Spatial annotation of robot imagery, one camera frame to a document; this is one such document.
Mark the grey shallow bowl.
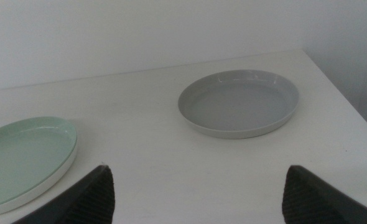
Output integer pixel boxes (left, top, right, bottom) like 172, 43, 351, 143
177, 68, 300, 140

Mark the white shallow bowl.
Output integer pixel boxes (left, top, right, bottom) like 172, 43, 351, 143
0, 141, 79, 218

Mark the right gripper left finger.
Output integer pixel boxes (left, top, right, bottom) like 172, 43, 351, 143
11, 164, 116, 224

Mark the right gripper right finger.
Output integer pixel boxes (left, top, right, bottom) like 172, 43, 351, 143
281, 164, 367, 224

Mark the pale green shallow bowl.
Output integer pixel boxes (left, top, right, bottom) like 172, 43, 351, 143
0, 116, 78, 211

